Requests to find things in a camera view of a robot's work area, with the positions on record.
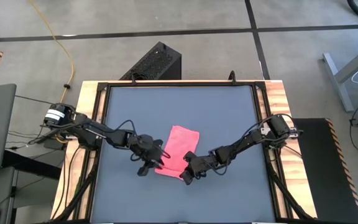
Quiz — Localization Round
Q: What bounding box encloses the black cable bundle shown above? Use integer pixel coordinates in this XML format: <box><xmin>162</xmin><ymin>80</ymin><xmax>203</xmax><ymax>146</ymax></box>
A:
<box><xmin>53</xmin><ymin>149</ymin><xmax>101</xmax><ymax>222</ymax></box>
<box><xmin>264</xmin><ymin>149</ymin><xmax>313</xmax><ymax>222</ymax></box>

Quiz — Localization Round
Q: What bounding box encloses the grey-blue table mat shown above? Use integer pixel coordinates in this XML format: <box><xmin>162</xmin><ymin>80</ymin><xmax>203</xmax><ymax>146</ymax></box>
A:
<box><xmin>91</xmin><ymin>85</ymin><xmax>276</xmax><ymax>223</ymax></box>

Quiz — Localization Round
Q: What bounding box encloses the black metal table frame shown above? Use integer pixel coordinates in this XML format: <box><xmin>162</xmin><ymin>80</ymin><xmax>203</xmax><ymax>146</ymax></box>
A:
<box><xmin>85</xmin><ymin>80</ymin><xmax>287</xmax><ymax>224</ymax></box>

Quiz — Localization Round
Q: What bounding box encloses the black perforated computer tower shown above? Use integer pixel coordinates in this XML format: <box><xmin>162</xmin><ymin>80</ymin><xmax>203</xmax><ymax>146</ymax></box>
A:
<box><xmin>119</xmin><ymin>41</ymin><xmax>183</xmax><ymax>81</ymax></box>

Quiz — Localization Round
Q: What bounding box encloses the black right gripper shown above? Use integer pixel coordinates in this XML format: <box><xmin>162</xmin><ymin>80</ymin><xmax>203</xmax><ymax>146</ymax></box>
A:
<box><xmin>179</xmin><ymin>148</ymin><xmax>223</xmax><ymax>187</ymax></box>

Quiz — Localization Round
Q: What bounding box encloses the yellow cable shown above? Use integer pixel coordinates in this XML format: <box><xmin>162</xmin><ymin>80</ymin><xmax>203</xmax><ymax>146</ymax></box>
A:
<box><xmin>29</xmin><ymin>0</ymin><xmax>76</xmax><ymax>144</ymax></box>

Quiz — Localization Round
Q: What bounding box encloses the black side table top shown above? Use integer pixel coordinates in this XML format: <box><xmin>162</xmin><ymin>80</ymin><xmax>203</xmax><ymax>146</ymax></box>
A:
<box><xmin>1</xmin><ymin>148</ymin><xmax>63</xmax><ymax>181</ymax></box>

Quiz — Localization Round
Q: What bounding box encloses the thin black floor cable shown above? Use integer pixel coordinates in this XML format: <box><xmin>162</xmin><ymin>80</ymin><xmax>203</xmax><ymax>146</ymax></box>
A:
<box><xmin>14</xmin><ymin>94</ymin><xmax>57</xmax><ymax>106</ymax></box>

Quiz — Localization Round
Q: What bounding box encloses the grey metal desk leg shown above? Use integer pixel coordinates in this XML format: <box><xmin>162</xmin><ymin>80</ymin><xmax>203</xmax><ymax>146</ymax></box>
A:
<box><xmin>323</xmin><ymin>39</ymin><xmax>358</xmax><ymax>113</ymax></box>

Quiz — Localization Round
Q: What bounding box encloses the black power brick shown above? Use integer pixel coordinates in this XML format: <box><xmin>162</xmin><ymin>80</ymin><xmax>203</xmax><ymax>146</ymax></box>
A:
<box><xmin>44</xmin><ymin>138</ymin><xmax>63</xmax><ymax>151</ymax></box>

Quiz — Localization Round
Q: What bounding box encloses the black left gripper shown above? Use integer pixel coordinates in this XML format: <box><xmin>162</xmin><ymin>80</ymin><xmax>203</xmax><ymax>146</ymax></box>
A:
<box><xmin>129</xmin><ymin>134</ymin><xmax>171</xmax><ymax>177</ymax></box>

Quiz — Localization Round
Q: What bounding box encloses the pink terry towel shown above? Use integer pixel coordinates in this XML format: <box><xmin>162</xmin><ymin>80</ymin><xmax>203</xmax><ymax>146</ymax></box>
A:
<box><xmin>154</xmin><ymin>125</ymin><xmax>200</xmax><ymax>180</ymax></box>

